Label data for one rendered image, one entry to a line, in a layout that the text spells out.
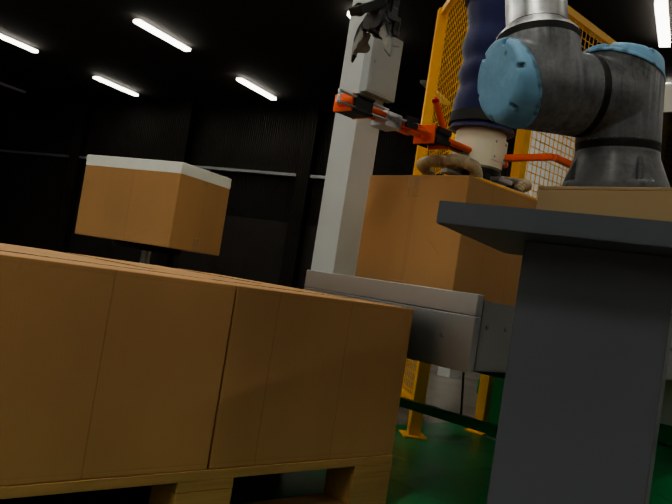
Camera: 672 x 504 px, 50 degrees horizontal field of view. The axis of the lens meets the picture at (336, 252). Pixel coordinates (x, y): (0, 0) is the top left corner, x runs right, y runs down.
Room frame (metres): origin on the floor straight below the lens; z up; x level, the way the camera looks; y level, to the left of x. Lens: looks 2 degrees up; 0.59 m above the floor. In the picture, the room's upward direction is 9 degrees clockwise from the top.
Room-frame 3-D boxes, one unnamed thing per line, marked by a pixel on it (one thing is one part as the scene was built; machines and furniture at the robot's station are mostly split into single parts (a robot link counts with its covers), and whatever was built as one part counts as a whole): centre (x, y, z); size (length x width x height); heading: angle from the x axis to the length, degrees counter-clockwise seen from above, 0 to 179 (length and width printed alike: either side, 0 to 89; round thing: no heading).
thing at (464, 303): (2.17, -0.16, 0.58); 0.70 x 0.03 x 0.06; 43
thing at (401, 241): (2.43, -0.43, 0.75); 0.60 x 0.40 x 0.40; 134
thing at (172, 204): (3.61, 0.94, 0.82); 0.60 x 0.40 x 0.40; 64
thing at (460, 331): (2.17, -0.16, 0.48); 0.70 x 0.03 x 0.15; 43
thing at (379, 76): (3.35, -0.08, 1.62); 0.20 x 0.05 x 0.30; 133
